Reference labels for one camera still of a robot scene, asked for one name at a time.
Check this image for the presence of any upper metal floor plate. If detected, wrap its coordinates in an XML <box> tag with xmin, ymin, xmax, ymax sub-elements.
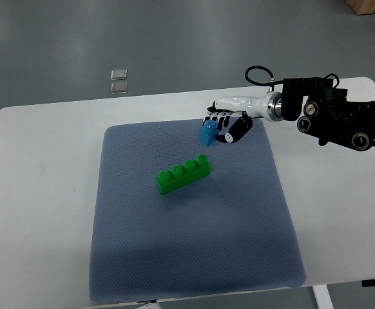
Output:
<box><xmin>110</xmin><ymin>68</ymin><xmax>128</xmax><ymax>80</ymax></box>

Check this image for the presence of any wooden box corner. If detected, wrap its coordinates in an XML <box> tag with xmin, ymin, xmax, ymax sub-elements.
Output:
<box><xmin>345</xmin><ymin>0</ymin><xmax>375</xmax><ymax>15</ymax></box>

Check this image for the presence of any blue-grey mesh mat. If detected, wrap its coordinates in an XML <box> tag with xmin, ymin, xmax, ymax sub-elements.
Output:
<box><xmin>90</xmin><ymin>119</ymin><xmax>306</xmax><ymax>303</ymax></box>

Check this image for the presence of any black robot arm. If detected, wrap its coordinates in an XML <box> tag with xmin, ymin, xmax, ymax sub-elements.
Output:
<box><xmin>245</xmin><ymin>66</ymin><xmax>375</xmax><ymax>151</ymax></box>

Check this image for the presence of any blue toy block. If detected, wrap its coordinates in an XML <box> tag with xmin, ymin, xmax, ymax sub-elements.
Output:
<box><xmin>198</xmin><ymin>120</ymin><xmax>219</xmax><ymax>147</ymax></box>

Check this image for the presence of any green four-stud toy block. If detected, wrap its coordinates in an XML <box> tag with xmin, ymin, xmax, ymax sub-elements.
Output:
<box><xmin>156</xmin><ymin>154</ymin><xmax>211</xmax><ymax>195</ymax></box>

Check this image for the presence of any white table leg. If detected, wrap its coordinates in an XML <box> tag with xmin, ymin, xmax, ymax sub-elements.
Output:
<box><xmin>312</xmin><ymin>285</ymin><xmax>334</xmax><ymax>309</ymax></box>

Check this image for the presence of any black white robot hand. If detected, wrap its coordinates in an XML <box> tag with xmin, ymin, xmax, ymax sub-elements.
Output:
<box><xmin>202</xmin><ymin>91</ymin><xmax>283</xmax><ymax>144</ymax></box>

